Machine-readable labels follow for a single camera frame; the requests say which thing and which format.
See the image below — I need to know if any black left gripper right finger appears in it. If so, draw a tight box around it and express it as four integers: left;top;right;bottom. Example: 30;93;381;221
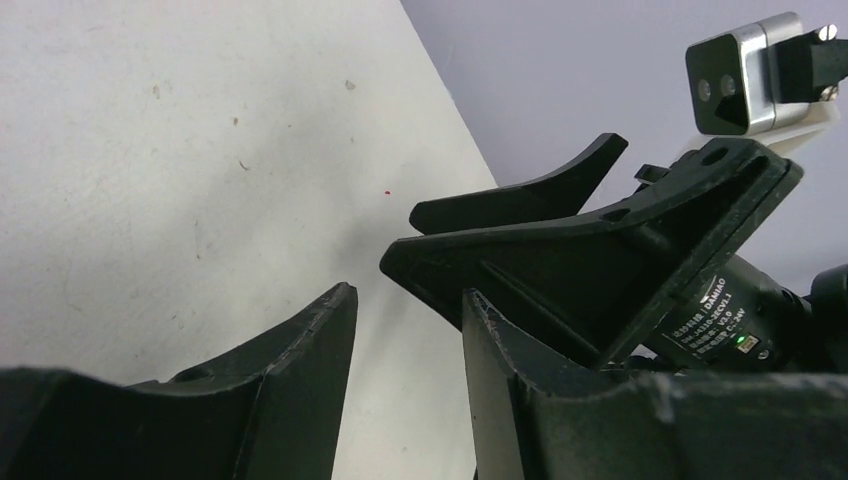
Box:
462;290;847;479

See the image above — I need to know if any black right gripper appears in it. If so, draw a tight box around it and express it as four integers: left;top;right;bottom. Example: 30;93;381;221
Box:
380;138;847;373

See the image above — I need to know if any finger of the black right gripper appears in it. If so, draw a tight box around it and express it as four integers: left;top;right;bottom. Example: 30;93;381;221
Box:
409;133;628;235

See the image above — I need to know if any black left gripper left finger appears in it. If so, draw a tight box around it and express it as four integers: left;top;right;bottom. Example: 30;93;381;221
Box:
1;283;358;479

